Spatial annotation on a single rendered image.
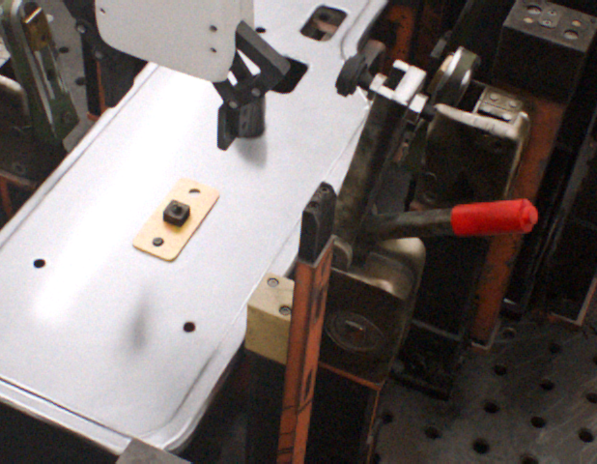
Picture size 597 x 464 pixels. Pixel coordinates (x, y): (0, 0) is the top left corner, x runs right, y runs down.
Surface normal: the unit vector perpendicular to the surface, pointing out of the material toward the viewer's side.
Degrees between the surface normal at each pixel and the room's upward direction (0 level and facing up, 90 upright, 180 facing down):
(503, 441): 0
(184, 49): 93
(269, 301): 0
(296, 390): 90
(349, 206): 90
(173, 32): 92
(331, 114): 0
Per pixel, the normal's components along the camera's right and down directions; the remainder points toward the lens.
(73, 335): 0.07, -0.66
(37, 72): 0.90, 0.21
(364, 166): -0.42, 0.66
